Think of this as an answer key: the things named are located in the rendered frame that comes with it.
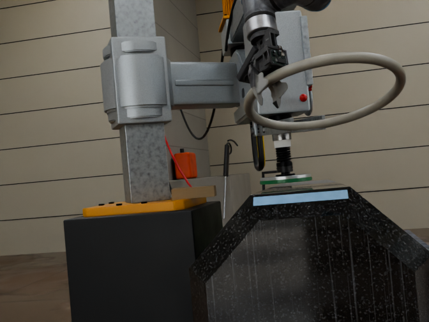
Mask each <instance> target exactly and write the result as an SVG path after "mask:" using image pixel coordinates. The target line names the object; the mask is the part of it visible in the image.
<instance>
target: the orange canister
mask: <svg viewBox="0 0 429 322"><path fill-rule="evenodd" d="M174 157H175V159H176V161H177V163H178V165H179V167H180V169H181V170H182V172H183V174H184V175H185V177H186V179H192V178H197V163H196V156H195V153H190V152H184V148H183V149H180V153H176V154H174ZM175 171H176V179H177V180H184V178H183V176H182V174H181V173H180V171H179V169H178V168H177V165H176V164H175Z"/></svg>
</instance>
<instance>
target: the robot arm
mask: <svg viewBox="0 0 429 322"><path fill-rule="evenodd" d="M330 2H331V0H241V4H242V5H243V13H244V18H245V29H246V37H247V40H248V41H249V42H251V44H252V45H253V47H252V49H251V51H250V52H249V54H248V56H247V58H246V59H245V61H244V63H243V65H242V67H241V69H240V71H239V72H238V74H237V76H236V77H237V79H238V81H239V82H245V83H249V84H250V86H251V88H252V90H253V93H254V95H255V97H256V99H257V101H258V103H259V104H260V105H263V97H262V91H263V90H264V88H265V87H266V86H267V84H268V79H265V78H264V77H265V76H266V75H268V74H270V73H271V72H273V71H275V70H277V69H279V68H281V67H284V66H286V65H288V64H289V62H288V57H287V51H286V50H283V49H282V46H280V47H279V45H277V41H276V37H277V36H278V35H280V34H279V31H278V30H277V25H276V17H275V12H277V11H280V10H281V9H284V8H286V7H288V6H290V5H292V4H295V5H298V6H300V7H302V8H304V9H306V10H308V11H311V12H319V11H322V10H324V9H325V8H327V6H328V5H329V4H330ZM279 50H281V51H282V52H281V51H279ZM286 60H287V61H286ZM268 88H269V89H270V91H271V97H272V99H273V105H274V106H275V107H276V108H277V109H278V108H280V104H281V97H282V95H283V94H284V93H285V92H286V90H287V89H288V85H287V83H286V82H281V81H280V80H279V81H278V82H276V83H274V84H272V85H271V86H269V87H268Z"/></svg>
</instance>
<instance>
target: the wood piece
mask: <svg viewBox="0 0 429 322"><path fill-rule="evenodd" d="M171 192H172V200H179V199H193V198H201V197H214V196H216V185H210V186H203V187H188V188H175V189H172V190H171Z"/></svg>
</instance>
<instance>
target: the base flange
mask: <svg viewBox="0 0 429 322"><path fill-rule="evenodd" d="M204 203H206V197H201V198H193V199H179V200H172V198H170V200H164V201H152V202H147V201H144V202H141V203H133V204H132V203H126V202H125V201H123V202H117V203H115V202H109V203H108V204H99V206H93V207H88V208H83V209H82V211H83V216H84V217H99V216H107V215H124V214H133V213H149V212H158V211H174V210H184V209H187V208H191V207H193V206H197V205H200V204H204Z"/></svg>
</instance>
